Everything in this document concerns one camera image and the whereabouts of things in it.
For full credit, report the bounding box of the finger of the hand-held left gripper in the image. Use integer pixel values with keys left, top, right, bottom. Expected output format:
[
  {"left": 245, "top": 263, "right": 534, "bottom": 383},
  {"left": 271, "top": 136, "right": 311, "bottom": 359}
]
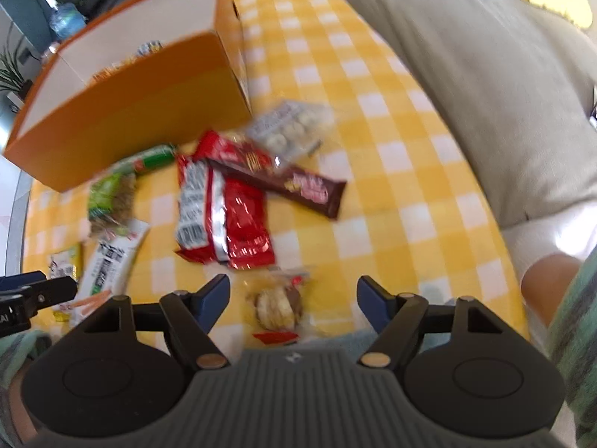
[
  {"left": 0, "top": 271, "right": 46, "bottom": 294},
  {"left": 19, "top": 276, "right": 78, "bottom": 312}
]

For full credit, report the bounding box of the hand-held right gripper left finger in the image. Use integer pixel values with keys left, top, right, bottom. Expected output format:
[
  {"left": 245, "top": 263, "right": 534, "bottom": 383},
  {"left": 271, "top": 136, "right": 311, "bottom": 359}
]
[{"left": 84, "top": 274, "right": 231, "bottom": 369}]

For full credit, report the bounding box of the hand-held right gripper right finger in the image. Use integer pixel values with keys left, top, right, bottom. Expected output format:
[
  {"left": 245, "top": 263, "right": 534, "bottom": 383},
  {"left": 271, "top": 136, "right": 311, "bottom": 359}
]
[{"left": 358, "top": 276, "right": 509, "bottom": 367}]

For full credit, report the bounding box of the clear pastry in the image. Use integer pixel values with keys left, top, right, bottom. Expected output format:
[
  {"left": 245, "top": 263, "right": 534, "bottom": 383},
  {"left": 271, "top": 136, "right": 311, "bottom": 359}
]
[{"left": 243, "top": 266, "right": 327, "bottom": 343}]

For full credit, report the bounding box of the red packet with golden print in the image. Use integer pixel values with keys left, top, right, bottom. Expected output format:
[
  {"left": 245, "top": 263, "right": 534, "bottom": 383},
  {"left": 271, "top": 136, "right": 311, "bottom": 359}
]
[{"left": 193, "top": 131, "right": 276, "bottom": 175}]

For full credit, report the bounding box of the orange cardboard box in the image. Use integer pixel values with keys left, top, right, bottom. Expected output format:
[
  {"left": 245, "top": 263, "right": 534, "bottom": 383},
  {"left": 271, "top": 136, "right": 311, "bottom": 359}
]
[{"left": 4, "top": 0, "right": 255, "bottom": 193}]

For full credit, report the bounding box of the person's left forearm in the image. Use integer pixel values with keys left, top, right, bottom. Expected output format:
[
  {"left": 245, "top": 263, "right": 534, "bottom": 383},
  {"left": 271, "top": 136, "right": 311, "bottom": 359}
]
[{"left": 0, "top": 329, "right": 54, "bottom": 444}]

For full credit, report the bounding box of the small yellow-green packet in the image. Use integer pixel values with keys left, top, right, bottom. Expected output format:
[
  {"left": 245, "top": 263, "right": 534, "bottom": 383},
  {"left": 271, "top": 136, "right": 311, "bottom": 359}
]
[{"left": 49, "top": 243, "right": 85, "bottom": 323}]

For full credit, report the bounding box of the white packet with black print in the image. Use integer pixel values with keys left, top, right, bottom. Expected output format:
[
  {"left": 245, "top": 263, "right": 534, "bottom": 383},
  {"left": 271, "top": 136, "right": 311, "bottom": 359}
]
[{"left": 70, "top": 218, "right": 150, "bottom": 327}]

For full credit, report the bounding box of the glossy red packet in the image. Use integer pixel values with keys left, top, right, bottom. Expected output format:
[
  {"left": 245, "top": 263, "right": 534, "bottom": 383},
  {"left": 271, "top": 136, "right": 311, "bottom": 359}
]
[{"left": 212, "top": 172, "right": 276, "bottom": 270}]

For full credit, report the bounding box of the green snack packet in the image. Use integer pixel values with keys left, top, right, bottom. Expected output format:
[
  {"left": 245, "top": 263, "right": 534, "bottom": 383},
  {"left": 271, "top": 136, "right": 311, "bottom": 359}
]
[{"left": 88, "top": 172, "right": 138, "bottom": 239}]

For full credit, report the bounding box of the brown chocolate bar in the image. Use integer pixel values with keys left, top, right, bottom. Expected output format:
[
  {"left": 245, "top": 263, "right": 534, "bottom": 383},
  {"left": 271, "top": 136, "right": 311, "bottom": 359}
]
[{"left": 207, "top": 159, "right": 348, "bottom": 220}]

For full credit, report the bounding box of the green sausage stick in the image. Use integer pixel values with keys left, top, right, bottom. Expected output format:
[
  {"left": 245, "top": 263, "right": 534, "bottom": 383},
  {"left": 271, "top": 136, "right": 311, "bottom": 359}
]
[{"left": 109, "top": 144, "right": 178, "bottom": 178}]

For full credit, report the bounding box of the person's leg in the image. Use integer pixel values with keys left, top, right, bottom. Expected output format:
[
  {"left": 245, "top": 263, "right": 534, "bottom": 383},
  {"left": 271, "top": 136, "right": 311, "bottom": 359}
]
[{"left": 521, "top": 252, "right": 585, "bottom": 332}]

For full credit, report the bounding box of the clear bag of white candies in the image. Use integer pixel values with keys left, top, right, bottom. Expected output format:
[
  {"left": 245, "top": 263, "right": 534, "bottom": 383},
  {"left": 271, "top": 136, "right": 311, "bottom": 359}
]
[{"left": 245, "top": 100, "right": 337, "bottom": 159}]

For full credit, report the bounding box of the green striped garment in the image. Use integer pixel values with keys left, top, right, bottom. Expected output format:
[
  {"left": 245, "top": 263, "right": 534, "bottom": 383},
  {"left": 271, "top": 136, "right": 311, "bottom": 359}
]
[{"left": 545, "top": 246, "right": 597, "bottom": 448}]

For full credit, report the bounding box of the potted green plant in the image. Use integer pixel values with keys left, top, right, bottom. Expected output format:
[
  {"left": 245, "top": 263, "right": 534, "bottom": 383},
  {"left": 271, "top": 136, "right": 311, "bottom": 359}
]
[{"left": 0, "top": 32, "right": 34, "bottom": 113}]

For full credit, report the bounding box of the beige sofa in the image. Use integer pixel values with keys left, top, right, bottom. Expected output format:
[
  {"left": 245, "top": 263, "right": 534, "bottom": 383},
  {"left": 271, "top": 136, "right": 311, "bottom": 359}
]
[{"left": 322, "top": 0, "right": 597, "bottom": 262}]

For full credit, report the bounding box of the blue water bottle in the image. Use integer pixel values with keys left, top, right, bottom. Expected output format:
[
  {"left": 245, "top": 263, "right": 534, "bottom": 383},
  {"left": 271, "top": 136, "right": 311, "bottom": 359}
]
[{"left": 46, "top": 0, "right": 88, "bottom": 42}]

